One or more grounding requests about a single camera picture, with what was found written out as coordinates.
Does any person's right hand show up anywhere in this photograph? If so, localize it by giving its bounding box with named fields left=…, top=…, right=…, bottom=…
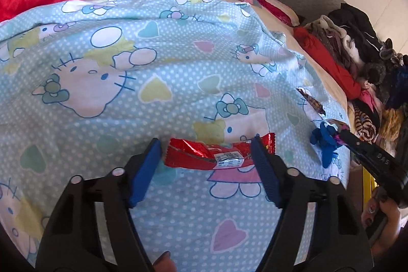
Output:
left=361, top=188, right=402, bottom=259

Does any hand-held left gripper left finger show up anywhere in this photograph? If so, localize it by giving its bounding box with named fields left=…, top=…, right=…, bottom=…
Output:
left=35, top=137, right=162, bottom=272

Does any person's left hand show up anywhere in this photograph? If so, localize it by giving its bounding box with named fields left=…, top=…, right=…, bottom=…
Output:
left=152, top=251, right=178, bottom=272

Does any red snack wrapper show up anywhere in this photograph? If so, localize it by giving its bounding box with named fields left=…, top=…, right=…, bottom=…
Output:
left=163, top=132, right=276, bottom=171

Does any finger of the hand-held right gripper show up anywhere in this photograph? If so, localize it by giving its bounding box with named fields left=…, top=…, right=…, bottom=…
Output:
left=338, top=130, right=361, bottom=153

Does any pile of mixed clothes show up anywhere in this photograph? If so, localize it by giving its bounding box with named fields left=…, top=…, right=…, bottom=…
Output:
left=302, top=2, right=408, bottom=149

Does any dark brown snack wrapper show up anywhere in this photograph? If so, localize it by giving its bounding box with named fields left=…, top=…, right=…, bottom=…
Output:
left=296, top=87, right=327, bottom=116

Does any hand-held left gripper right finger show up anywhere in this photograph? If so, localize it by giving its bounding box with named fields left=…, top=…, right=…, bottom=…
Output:
left=251, top=136, right=374, bottom=272

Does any red folded garment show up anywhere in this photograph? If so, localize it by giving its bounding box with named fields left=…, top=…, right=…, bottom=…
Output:
left=292, top=26, right=363, bottom=101

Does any beige bed blanket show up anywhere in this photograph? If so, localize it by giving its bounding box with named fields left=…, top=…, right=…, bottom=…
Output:
left=258, top=0, right=352, bottom=120

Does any dark red patterned cloth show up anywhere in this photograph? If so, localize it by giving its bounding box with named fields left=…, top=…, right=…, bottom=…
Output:
left=254, top=0, right=301, bottom=28

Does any light blue cartoon cat blanket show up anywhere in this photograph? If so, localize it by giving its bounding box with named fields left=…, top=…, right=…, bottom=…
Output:
left=0, top=0, right=352, bottom=272

